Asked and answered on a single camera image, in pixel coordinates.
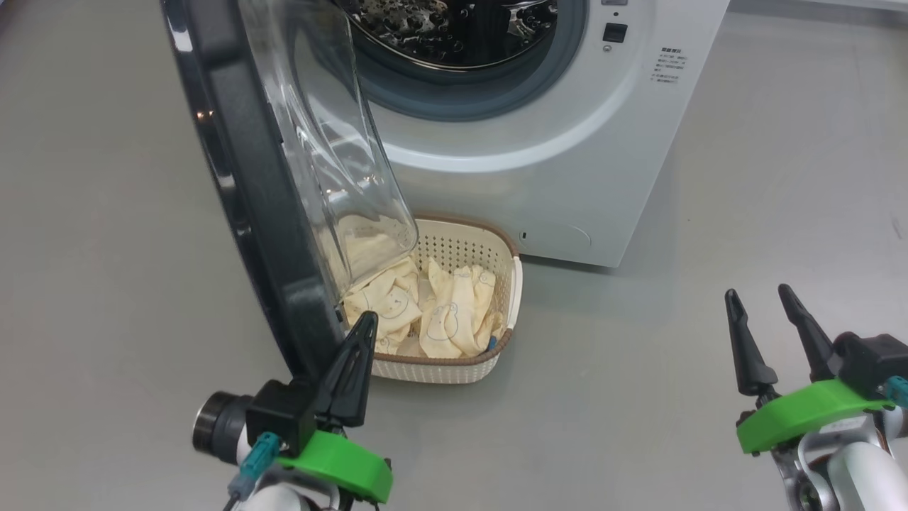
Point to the washing machine door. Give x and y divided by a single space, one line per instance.
255 199

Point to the cream garment with blue cuffs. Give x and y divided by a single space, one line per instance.
450 319

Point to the white front-load washing machine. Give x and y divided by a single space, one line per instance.
567 156

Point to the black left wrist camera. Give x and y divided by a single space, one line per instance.
280 415

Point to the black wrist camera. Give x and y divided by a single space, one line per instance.
280 415
869 362

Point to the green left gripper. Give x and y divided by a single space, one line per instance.
340 468

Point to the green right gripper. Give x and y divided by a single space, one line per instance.
794 419

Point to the cream bear print garment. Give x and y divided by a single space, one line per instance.
386 301

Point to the cream perforated laundry basket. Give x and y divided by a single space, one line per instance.
461 245

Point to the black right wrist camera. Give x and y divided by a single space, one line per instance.
869 362

